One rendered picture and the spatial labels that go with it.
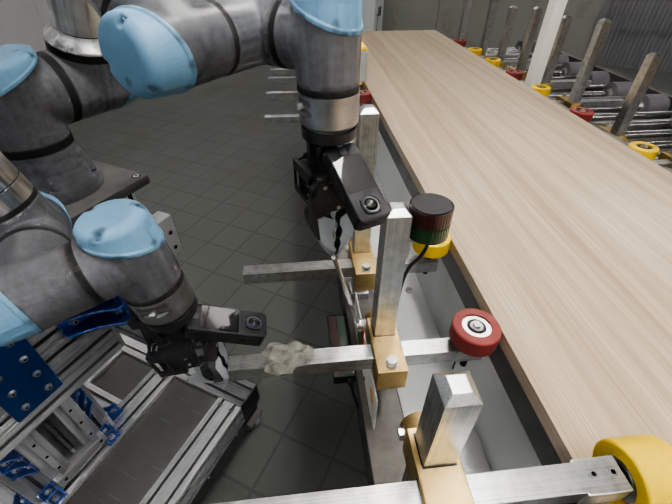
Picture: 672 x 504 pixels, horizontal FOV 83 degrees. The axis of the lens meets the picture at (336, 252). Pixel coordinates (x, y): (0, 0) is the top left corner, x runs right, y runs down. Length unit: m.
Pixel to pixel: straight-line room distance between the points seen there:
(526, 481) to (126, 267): 0.48
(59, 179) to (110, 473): 0.90
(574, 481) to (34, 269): 0.60
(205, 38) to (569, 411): 0.63
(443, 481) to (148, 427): 1.12
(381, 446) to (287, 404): 0.88
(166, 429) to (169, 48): 1.20
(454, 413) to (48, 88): 0.74
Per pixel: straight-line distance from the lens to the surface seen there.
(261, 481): 1.50
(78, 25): 0.80
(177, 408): 1.44
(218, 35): 0.44
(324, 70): 0.45
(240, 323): 0.57
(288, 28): 0.46
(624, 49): 7.17
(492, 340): 0.67
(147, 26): 0.40
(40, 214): 0.58
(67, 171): 0.82
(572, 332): 0.75
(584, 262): 0.91
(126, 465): 1.42
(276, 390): 1.64
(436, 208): 0.52
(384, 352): 0.66
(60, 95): 0.80
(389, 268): 0.56
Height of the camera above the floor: 1.40
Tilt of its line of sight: 40 degrees down
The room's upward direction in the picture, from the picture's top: straight up
